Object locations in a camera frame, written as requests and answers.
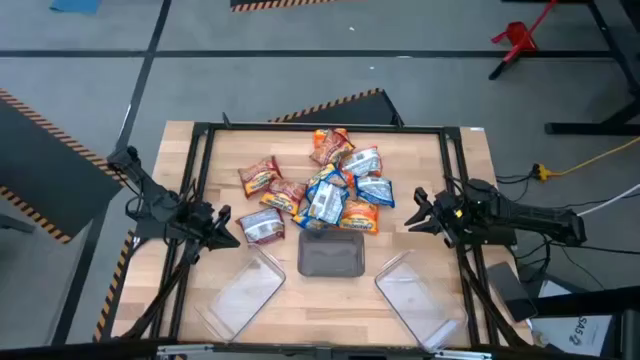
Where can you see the black hazard-striped floor mat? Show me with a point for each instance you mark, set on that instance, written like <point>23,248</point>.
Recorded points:
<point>360,110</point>
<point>45,160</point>
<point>280,4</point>

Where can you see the blue floor mat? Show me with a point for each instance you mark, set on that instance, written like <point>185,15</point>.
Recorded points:
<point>75,5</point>

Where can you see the red floor stand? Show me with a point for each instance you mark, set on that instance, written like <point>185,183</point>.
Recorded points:
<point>520,37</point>

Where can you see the black camera rig bar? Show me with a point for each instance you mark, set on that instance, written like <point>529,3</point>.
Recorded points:
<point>75,350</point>

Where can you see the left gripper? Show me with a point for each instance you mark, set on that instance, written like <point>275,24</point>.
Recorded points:
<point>202,222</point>

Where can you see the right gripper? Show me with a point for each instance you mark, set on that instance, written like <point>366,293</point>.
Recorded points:
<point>452,217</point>

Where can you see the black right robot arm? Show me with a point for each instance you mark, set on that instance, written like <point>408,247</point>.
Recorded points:
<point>540,217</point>

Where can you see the clear plastic bin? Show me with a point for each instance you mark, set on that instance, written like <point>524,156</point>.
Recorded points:
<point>420,300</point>
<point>245,295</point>

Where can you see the white labelled box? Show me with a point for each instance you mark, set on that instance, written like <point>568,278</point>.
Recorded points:
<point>570,325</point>

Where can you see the black metal stand frame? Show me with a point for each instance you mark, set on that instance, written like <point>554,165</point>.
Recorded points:
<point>590,128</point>

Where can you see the grey translucent plastic bin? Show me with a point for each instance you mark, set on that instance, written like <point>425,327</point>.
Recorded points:
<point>331,252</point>

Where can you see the black flat box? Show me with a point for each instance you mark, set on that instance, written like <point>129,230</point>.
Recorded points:
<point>512,292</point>

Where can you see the orange Maruchan chicken noodle pack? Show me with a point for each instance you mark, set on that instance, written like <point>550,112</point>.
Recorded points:
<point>322,135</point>
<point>359,216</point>
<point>361,162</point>

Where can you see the black metal table frame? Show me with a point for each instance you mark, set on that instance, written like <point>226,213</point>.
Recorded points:
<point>450,132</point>

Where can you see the silver metal bracket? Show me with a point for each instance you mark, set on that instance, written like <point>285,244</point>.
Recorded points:
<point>185,349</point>
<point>460,355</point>

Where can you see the blue Maruchan noodle pack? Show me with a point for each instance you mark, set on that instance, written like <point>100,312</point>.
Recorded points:
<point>327,175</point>
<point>327,202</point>
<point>302,220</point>
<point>375,191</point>

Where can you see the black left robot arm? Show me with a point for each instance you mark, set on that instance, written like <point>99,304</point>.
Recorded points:
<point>150,192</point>

